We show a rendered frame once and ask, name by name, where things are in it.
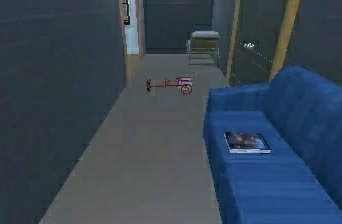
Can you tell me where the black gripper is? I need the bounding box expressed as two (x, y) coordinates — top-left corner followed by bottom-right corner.
(145, 78), (194, 96)

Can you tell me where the white room door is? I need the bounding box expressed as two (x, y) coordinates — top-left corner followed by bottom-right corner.
(124, 0), (141, 56)

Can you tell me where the dark cover book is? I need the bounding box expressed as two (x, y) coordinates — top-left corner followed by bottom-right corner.
(223, 131), (273, 155)

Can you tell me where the blue sofa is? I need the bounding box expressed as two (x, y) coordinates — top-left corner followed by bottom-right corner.
(202, 64), (342, 224)

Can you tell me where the metal frame chair pale cushion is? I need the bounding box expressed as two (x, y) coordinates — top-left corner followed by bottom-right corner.
(186, 30), (221, 67)

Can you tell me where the black door handle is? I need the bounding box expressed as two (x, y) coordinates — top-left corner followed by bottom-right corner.
(122, 1), (131, 25)

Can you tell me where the dark room door yellow frame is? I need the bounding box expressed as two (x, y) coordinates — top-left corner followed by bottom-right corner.
(225, 0), (301, 87)

